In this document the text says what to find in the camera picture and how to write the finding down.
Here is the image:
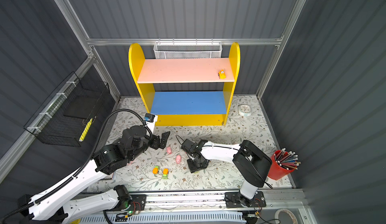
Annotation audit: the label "bundle of coloured pencils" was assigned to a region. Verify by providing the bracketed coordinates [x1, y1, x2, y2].
[273, 148, 301, 171]

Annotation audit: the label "white wire mesh basket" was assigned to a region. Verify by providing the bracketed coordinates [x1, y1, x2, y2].
[153, 40, 223, 59]

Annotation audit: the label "white tape roll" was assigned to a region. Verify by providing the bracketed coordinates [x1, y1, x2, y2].
[274, 209, 299, 224]

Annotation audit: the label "green toy car orange top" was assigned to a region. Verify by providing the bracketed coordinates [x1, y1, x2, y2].
[162, 168, 169, 179]

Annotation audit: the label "white slotted cable duct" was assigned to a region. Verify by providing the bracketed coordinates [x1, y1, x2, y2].
[79, 211, 247, 224]

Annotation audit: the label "black corrugated cable conduit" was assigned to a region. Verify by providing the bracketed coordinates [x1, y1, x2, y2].
[0, 108, 151, 224]

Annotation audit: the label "pink pig toy lower centre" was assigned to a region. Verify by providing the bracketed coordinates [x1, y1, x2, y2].
[176, 155, 182, 164]

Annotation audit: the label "red cup holder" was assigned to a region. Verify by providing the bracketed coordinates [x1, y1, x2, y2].
[268, 150, 292, 180]

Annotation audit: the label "orange toy car green base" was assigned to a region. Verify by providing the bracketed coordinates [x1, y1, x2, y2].
[152, 166, 160, 174]

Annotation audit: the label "yellow green marker pen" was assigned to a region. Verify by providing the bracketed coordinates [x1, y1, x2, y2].
[78, 118, 93, 142]

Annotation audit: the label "floral patterned table mat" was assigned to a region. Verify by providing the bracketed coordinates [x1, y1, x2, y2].
[87, 95, 277, 192]

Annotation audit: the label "orange yellow toy car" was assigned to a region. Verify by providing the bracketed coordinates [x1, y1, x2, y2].
[218, 69, 227, 79]

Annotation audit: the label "yellow shelf pink blue boards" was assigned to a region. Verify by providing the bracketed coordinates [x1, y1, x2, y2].
[128, 42, 241, 126]

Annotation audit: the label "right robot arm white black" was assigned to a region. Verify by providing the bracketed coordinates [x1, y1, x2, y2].
[181, 139, 272, 208]

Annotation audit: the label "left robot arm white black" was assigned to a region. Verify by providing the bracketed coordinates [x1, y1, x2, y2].
[18, 126, 170, 224]

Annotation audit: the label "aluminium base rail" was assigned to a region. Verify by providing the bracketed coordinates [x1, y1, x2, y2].
[60, 188, 311, 216]

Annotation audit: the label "black wire basket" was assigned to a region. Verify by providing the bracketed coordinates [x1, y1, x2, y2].
[24, 74, 110, 147]

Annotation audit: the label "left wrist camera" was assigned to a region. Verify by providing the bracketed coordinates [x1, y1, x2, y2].
[144, 113, 158, 134]

